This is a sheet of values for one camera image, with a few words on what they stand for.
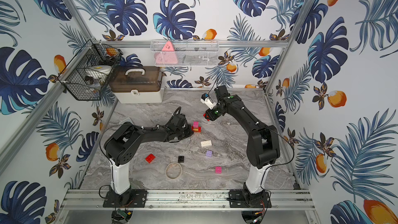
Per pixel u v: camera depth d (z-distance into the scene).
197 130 0.97
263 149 0.48
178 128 0.79
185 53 0.93
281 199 0.76
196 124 0.93
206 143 0.92
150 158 0.87
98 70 0.80
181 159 0.86
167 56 0.90
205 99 0.81
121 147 0.53
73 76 0.76
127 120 1.03
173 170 0.84
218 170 0.82
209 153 0.88
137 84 1.03
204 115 0.88
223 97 0.66
